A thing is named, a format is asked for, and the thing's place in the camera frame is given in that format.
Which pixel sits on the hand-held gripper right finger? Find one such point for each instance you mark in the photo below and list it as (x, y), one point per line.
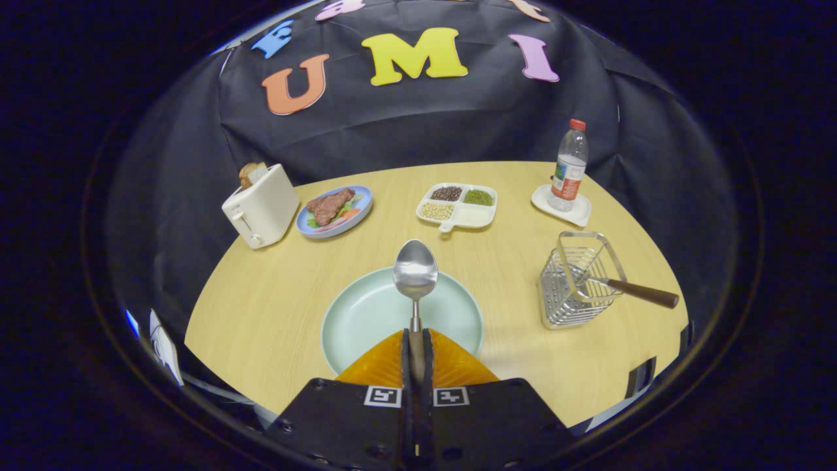
(428, 418)

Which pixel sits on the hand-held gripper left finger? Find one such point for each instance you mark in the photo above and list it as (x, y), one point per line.
(407, 418)

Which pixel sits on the pale green plate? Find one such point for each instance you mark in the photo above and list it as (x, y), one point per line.
(366, 320)

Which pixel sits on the white divided tray with beans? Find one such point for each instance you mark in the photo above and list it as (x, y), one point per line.
(474, 217)

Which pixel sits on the blue plate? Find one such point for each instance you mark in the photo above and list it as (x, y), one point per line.
(365, 204)

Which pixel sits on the brown steak with vegetables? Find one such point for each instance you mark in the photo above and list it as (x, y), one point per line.
(330, 206)

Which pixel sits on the white square coaster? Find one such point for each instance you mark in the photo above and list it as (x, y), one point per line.
(579, 216)

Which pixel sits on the cream toaster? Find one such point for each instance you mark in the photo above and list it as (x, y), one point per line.
(265, 209)

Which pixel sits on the white panel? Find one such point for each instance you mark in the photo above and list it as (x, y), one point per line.
(163, 347)

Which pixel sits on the clear water bottle red cap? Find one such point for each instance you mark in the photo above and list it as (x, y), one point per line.
(567, 183)

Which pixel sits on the toast slice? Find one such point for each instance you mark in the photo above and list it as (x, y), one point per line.
(248, 173)

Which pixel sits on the black backdrop cloth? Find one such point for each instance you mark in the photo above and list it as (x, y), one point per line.
(405, 124)

